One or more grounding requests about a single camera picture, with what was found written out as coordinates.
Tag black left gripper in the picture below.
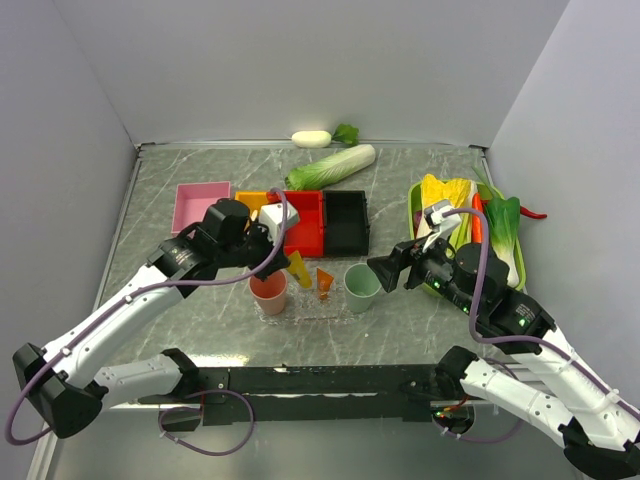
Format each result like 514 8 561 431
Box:
217 217 291 281

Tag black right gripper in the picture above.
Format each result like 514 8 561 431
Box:
366 226 480 315

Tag mint green plastic cup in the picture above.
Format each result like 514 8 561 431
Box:
344 263 381 313

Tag orange toothpaste tube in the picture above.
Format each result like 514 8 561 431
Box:
316 268 334 300

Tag pink plastic cup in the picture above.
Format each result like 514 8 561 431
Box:
249 271 288 316

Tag yellow toothpaste tube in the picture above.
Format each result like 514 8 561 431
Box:
287 250 313 289

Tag clear textured acrylic tray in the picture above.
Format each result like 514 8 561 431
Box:
254 282 363 326

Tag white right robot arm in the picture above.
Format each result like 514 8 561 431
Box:
367 239 639 479

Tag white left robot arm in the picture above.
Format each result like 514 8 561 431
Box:
12 198 299 439

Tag lime green vegetable tray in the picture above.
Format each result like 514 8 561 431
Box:
408 181 527 291

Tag yellow storage bin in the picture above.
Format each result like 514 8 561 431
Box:
234 191 282 222

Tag pink drawer box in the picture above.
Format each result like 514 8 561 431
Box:
171 181 231 235

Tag black storage bin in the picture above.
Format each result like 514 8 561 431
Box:
323 190 370 257

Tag red storage bin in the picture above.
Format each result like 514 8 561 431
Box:
284 191 324 258

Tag yellow napa cabbage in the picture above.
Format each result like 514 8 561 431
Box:
415 173 474 239

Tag green napa cabbage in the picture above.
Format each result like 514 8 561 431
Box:
285 144 376 191

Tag orange carrot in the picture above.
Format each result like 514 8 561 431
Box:
471 193 484 243

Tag green bok choy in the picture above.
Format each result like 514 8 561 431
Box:
474 167 520 288

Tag white radish with leaves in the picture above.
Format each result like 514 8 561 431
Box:
291 123 360 148

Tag red chili pepper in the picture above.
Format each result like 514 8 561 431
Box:
520 206 548 220

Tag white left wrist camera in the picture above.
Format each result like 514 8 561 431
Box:
258 201 300 242

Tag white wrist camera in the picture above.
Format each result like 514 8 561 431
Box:
258 201 300 242
418 199 461 253

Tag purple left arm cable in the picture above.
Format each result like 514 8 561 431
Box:
3 187 291 457

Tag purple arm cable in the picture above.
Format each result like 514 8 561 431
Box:
3 187 291 457
432 207 640 446

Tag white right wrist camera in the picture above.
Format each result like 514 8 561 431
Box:
418 199 461 253

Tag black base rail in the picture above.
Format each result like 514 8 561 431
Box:
139 364 464 426

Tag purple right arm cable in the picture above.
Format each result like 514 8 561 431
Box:
432 207 640 446

